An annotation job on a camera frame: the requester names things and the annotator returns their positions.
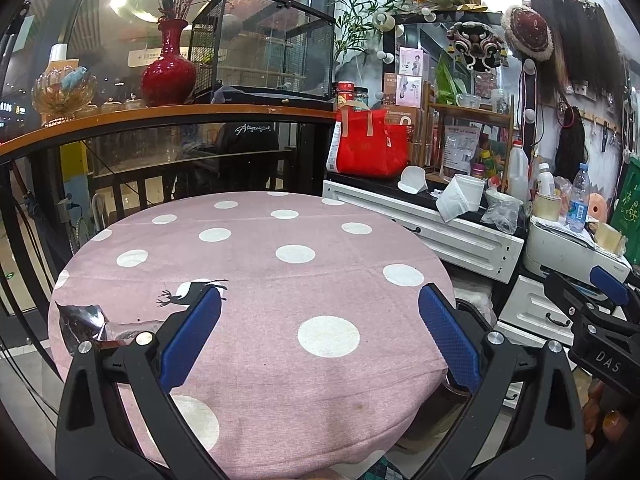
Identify white printed packet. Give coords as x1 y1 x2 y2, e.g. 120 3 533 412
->
442 125 481 177

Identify ornate white headdress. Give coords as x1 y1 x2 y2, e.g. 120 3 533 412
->
446 21 508 72

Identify wooden shelf rack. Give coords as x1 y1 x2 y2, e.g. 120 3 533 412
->
422 101 516 181

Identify brown cardboard box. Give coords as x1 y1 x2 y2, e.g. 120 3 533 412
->
385 106 423 156

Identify dark fringed wall hanging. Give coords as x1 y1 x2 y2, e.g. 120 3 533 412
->
530 0 631 111

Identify pink box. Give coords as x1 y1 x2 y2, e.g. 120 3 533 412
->
398 47 431 77

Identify person's right hand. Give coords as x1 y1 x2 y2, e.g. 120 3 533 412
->
582 379 640 462

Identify person's checked green trousers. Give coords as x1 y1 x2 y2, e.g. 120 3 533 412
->
367 452 416 480

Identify black wig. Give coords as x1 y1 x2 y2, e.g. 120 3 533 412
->
555 105 587 173

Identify wooden counter ledge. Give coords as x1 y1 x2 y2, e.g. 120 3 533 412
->
0 104 337 158

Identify pink polka dot tablecloth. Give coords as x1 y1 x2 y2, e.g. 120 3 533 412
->
47 191 458 480

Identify clear plastic bag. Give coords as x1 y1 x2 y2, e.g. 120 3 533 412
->
480 189 525 235

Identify red embroidered hat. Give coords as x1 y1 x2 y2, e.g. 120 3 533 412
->
502 5 555 54

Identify cream round tin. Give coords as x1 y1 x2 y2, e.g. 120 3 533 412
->
531 192 563 222

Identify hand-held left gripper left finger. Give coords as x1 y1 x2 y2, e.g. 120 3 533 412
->
55 286 223 480

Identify green printed board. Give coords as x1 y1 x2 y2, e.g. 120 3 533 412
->
620 157 640 241

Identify white printer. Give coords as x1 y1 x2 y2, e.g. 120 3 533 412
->
522 215 633 291

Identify translucent tan container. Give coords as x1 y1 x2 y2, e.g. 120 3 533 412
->
594 221 627 256

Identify red lid jar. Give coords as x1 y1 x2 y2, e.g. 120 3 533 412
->
336 80 357 111

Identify silver red snack wrapper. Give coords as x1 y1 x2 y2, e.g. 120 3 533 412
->
56 303 168 357

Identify white tissue roll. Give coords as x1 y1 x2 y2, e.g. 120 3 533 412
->
435 174 486 223

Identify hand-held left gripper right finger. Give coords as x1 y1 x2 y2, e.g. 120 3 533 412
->
417 283 587 480

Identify green leaf decoration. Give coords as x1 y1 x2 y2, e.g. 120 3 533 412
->
435 52 468 103

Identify white plastic bag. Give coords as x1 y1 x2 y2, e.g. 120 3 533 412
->
450 275 496 321

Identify small white bottle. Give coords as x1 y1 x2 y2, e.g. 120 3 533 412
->
536 162 556 197

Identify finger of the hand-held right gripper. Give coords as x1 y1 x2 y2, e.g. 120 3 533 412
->
544 270 609 331
589 265 640 319

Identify red ceramic vase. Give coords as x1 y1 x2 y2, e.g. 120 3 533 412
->
140 18 197 107

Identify peach round pad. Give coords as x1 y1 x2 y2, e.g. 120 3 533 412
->
586 192 610 223

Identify white jug red cap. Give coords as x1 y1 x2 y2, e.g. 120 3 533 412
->
507 140 530 206

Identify clear water bottle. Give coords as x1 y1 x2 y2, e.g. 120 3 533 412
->
566 162 592 233

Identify white drawer unit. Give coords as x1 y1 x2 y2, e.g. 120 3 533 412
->
497 275 576 346

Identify red tote bag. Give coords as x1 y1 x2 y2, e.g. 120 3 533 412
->
334 107 411 179

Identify green leafy branches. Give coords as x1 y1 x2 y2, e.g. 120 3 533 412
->
332 0 426 63

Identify glass lotus bowl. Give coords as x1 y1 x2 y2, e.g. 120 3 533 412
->
31 66 98 126

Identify vanity mirror with bulbs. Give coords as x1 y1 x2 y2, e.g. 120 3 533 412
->
375 10 538 126

